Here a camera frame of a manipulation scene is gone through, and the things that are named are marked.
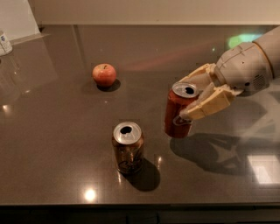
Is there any red coke can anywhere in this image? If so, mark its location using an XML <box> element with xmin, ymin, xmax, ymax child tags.
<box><xmin>164</xmin><ymin>82</ymin><xmax>199</xmax><ymax>138</ymax></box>

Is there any orange brown soda can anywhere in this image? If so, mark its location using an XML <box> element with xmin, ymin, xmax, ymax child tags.
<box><xmin>112</xmin><ymin>122</ymin><xmax>144</xmax><ymax>175</ymax></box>

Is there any white container with blue label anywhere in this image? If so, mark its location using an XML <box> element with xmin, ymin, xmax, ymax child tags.
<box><xmin>0</xmin><ymin>30</ymin><xmax>13</xmax><ymax>56</ymax></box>

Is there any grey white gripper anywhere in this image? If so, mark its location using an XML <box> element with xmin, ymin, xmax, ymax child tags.
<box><xmin>178</xmin><ymin>42</ymin><xmax>274</xmax><ymax>120</ymax></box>

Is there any red apple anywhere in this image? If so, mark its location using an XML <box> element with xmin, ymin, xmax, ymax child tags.
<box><xmin>92</xmin><ymin>63</ymin><xmax>116</xmax><ymax>88</ymax></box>

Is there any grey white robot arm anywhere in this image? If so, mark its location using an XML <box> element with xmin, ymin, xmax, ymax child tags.
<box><xmin>179</xmin><ymin>27</ymin><xmax>280</xmax><ymax>120</ymax></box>

